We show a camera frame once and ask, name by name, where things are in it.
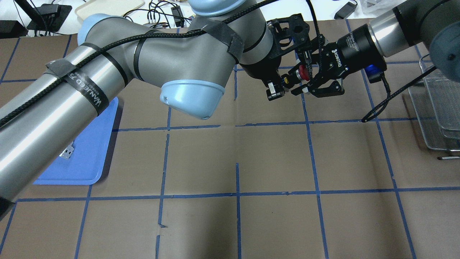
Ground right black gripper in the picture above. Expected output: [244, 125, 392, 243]
[291, 24, 387, 98]

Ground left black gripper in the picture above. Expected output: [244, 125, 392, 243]
[240, 14, 311, 101]

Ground red emergency stop button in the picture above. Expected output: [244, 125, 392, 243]
[281, 64, 311, 89]

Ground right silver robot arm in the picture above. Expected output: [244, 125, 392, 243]
[292, 0, 459, 98]

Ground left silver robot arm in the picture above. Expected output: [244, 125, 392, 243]
[1, 0, 275, 218]

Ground black power adapter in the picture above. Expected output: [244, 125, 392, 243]
[333, 0, 358, 20]

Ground blue plastic tray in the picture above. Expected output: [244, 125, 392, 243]
[33, 98, 119, 186]

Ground white circuit breaker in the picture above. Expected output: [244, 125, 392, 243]
[59, 141, 75, 160]

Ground black stand base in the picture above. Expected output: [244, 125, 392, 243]
[25, 4, 73, 33]

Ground wire mesh shelf rack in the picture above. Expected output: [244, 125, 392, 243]
[409, 69, 460, 160]

